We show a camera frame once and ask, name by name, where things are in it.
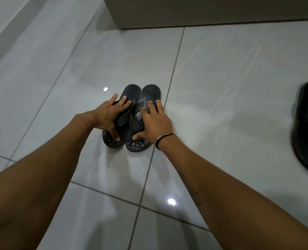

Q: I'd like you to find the person's right hand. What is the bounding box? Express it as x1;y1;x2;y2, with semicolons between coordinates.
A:
132;100;174;145

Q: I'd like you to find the black wrist band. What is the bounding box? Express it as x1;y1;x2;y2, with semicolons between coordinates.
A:
155;133;175;151

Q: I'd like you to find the person's left hand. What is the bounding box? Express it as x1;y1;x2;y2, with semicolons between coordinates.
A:
91;93;132;142

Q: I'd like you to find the person's left forearm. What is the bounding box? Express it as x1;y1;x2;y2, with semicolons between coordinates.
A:
0;111;97;250

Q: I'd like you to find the person's right forearm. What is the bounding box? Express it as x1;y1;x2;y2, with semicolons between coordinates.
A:
155;134;308;250

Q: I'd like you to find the black slide sandal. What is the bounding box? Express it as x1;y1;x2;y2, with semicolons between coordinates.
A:
291;80;308;177

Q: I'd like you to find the black flip-flop sandal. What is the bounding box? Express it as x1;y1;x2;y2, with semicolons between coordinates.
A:
102;84;141;149
125;84;162;153

